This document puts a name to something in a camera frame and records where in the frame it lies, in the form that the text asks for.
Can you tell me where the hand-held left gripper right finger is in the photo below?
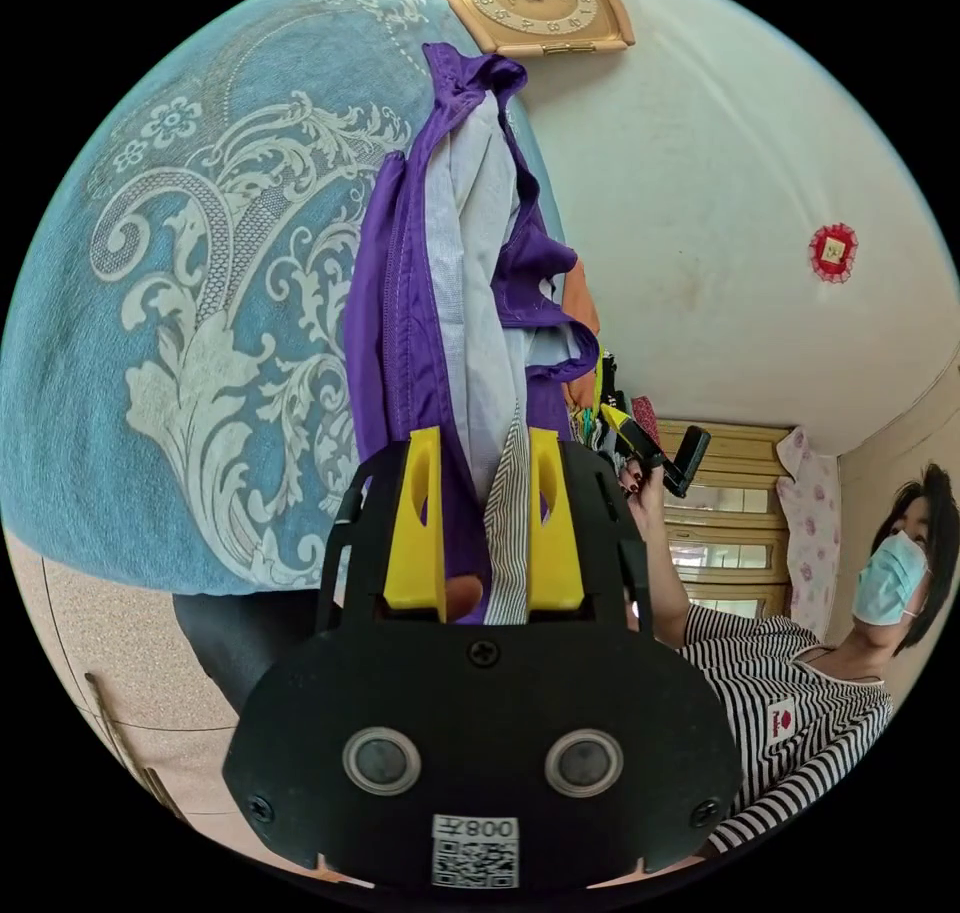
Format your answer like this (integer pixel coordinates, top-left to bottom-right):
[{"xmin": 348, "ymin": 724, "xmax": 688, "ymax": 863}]
[{"xmin": 527, "ymin": 428, "xmax": 584, "ymax": 616}]

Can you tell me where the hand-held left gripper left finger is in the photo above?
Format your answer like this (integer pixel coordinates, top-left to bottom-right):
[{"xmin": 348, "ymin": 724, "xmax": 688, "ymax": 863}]
[{"xmin": 383, "ymin": 428, "xmax": 448, "ymax": 624}]

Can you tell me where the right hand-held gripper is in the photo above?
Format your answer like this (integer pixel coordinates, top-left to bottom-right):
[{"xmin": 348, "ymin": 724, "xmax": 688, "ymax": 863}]
[{"xmin": 598, "ymin": 402, "xmax": 671, "ymax": 473}]

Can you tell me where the purple sleeveless jacket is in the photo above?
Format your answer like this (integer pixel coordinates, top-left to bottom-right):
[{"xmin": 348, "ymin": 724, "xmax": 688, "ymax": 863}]
[{"xmin": 347, "ymin": 42, "xmax": 602, "ymax": 627}]

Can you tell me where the person's right forearm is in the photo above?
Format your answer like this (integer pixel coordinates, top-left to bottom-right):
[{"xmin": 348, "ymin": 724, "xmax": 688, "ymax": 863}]
[{"xmin": 634, "ymin": 509, "xmax": 693, "ymax": 652}]

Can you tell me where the person's right hand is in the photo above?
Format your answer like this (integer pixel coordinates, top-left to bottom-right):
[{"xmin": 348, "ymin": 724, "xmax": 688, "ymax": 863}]
[{"xmin": 619, "ymin": 459, "xmax": 670, "ymax": 526}]

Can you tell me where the pile of clothes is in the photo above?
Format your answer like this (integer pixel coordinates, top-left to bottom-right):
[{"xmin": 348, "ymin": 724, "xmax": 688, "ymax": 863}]
[{"xmin": 560, "ymin": 251, "xmax": 663, "ymax": 473}]

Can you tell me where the yellow wooden window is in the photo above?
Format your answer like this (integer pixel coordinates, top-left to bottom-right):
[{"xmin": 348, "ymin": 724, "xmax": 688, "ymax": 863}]
[{"xmin": 653, "ymin": 419, "xmax": 798, "ymax": 622}]

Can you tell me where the pink floral curtain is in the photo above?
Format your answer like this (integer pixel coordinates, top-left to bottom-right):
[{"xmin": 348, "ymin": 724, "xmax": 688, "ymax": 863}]
[{"xmin": 774, "ymin": 426, "xmax": 843, "ymax": 638}]

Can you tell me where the person's body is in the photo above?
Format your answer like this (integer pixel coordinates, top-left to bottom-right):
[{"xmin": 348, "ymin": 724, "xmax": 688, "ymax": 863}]
[{"xmin": 678, "ymin": 462, "xmax": 960, "ymax": 856}]

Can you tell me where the bed with blue printed quilt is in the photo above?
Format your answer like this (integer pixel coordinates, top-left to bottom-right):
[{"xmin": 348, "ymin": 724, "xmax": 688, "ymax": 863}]
[{"xmin": 0, "ymin": 0, "xmax": 565, "ymax": 599}]

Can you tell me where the red round wall ornament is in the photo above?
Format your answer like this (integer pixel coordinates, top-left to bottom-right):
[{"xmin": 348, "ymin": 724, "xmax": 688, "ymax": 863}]
[{"xmin": 807, "ymin": 222, "xmax": 859, "ymax": 281}]

